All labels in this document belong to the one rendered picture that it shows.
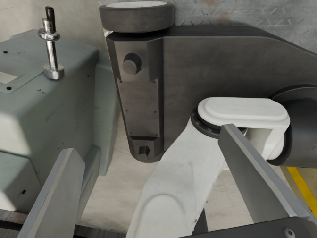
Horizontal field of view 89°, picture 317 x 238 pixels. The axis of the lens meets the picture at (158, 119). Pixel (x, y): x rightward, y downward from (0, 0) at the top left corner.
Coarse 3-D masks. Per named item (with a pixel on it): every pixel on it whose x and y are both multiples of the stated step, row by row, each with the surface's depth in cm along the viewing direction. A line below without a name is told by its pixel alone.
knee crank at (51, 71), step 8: (48, 8) 45; (48, 16) 46; (48, 24) 46; (40, 32) 46; (48, 32) 47; (56, 32) 49; (48, 40) 47; (56, 40) 49; (48, 48) 50; (48, 56) 52; (56, 56) 53; (48, 64) 55; (56, 64) 54; (48, 72) 53; (56, 72) 54
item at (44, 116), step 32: (32, 32) 78; (0, 64) 55; (32, 64) 60; (64, 64) 66; (0, 96) 46; (32, 96) 49; (64, 96) 64; (0, 128) 45; (32, 128) 50; (64, 128) 72; (32, 160) 56
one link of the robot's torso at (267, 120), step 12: (204, 108) 40; (216, 108) 39; (228, 108) 38; (240, 108) 38; (252, 108) 38; (264, 108) 38; (276, 108) 38; (216, 120) 37; (228, 120) 36; (240, 120) 36; (252, 120) 36; (264, 120) 36; (276, 120) 36; (288, 120) 36; (252, 132) 45; (264, 132) 39; (276, 132) 36; (252, 144) 44; (264, 144) 39; (276, 144) 39; (264, 156) 40; (276, 156) 40; (228, 168) 46
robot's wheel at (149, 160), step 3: (132, 153) 74; (162, 153) 72; (159, 156) 71; (138, 159) 72; (147, 159) 71; (150, 159) 71; (153, 159) 71; (156, 159) 72; (159, 159) 73; (144, 162) 73; (147, 162) 72; (150, 162) 72; (153, 162) 73
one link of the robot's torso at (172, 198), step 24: (192, 120) 41; (192, 144) 36; (216, 144) 36; (168, 168) 31; (192, 168) 32; (216, 168) 32; (144, 192) 24; (168, 192) 24; (192, 192) 24; (144, 216) 21; (168, 216) 21; (192, 216) 22
